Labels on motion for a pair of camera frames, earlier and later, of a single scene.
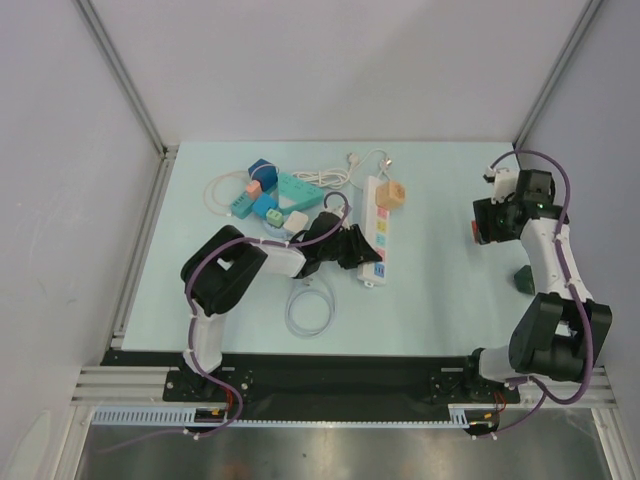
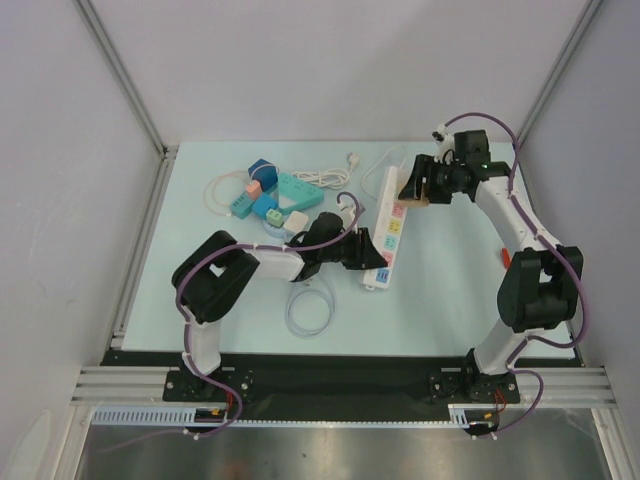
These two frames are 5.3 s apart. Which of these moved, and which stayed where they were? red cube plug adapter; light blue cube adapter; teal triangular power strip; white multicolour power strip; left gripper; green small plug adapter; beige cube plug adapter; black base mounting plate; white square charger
Moved: beige cube plug adapter; red cube plug adapter; white multicolour power strip
Stayed: left gripper; black base mounting plate; white square charger; light blue cube adapter; green small plug adapter; teal triangular power strip
